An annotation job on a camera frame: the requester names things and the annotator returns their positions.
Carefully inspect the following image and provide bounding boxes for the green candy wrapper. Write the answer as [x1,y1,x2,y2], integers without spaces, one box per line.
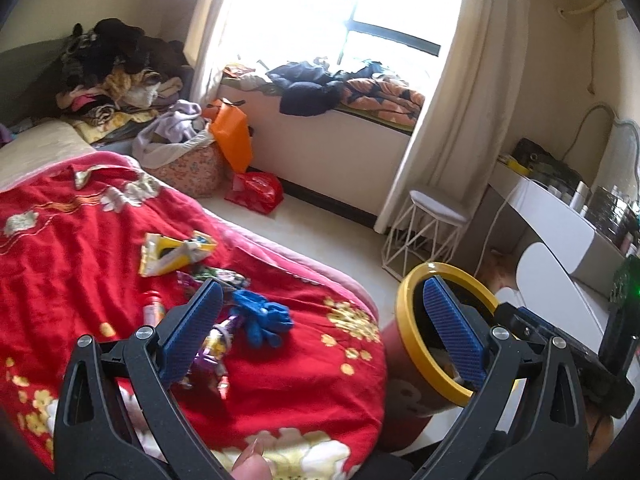
[177,264,250,295]

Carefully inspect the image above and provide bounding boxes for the yellow snack wrapper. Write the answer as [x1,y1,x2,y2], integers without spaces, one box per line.
[139,231,217,278]

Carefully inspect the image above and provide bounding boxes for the red yellow-rimmed trash bin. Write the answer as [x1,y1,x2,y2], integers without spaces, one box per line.
[378,262,498,452]

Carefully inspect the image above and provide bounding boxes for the person's left hand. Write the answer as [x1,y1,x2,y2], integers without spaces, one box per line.
[231,440,272,480]

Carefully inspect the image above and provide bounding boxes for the white chair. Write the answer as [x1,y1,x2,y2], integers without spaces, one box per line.
[483,242,608,351]

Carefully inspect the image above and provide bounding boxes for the white dressing desk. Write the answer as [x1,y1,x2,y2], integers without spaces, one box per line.
[489,162,624,296]

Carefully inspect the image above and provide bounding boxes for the purple yellow toy figure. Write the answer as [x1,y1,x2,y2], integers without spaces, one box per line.
[179,309,244,401]

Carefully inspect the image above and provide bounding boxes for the small pink bottle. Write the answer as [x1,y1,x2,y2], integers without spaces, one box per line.
[142,290,165,327]

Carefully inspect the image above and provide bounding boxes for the silver canister on desk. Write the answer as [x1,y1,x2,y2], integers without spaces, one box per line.
[570,181,590,212]

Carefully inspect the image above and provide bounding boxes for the red floral blanket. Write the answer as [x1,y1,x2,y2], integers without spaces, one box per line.
[1,152,386,479]

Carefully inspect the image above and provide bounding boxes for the blue toy robot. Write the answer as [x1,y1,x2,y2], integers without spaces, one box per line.
[231,289,294,349]

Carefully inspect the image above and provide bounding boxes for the cream curtain right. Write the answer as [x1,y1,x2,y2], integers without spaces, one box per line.
[374,0,530,233]

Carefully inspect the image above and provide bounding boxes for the cream curtain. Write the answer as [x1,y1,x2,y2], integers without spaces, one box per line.
[183,0,224,103]
[374,0,530,233]

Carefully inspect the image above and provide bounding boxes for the orange patterned blanket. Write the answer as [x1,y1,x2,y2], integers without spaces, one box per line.
[341,78,425,129]

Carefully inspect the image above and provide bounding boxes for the red plastic bag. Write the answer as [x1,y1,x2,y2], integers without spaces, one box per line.
[224,171,284,216]

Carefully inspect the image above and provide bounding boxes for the floral laundry basket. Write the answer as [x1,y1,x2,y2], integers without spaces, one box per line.
[145,143,228,198]

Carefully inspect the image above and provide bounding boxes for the dark blue clothes on sill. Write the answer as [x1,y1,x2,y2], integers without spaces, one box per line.
[266,61,384,117]

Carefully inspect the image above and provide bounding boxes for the lavender white clothes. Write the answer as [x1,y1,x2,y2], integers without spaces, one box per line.
[132,100,214,169]

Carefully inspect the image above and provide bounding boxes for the orange paper bag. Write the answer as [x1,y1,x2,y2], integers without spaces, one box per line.
[202,100,253,174]

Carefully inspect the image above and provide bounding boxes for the pile of clothes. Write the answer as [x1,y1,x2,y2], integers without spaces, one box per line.
[55,18,193,145]

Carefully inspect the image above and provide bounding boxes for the cream curtain left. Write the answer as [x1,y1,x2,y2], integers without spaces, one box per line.
[183,0,224,103]

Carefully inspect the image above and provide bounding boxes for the white wire stool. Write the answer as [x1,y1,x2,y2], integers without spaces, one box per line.
[382,188,471,281]

